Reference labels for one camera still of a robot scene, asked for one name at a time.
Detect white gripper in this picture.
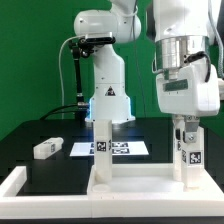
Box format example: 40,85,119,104
156,63,220,143

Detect white desk tabletop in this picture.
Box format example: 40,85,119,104
87,164,224,204

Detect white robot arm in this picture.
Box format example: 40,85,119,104
74,0,223,142

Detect fiducial marker sheet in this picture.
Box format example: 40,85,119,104
70,141,148,157

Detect white U-shaped fence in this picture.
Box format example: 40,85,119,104
0,166,224,219

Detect black cables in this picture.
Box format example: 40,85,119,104
39,103,88,121

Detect white cable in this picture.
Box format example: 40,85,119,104
58,35,79,120

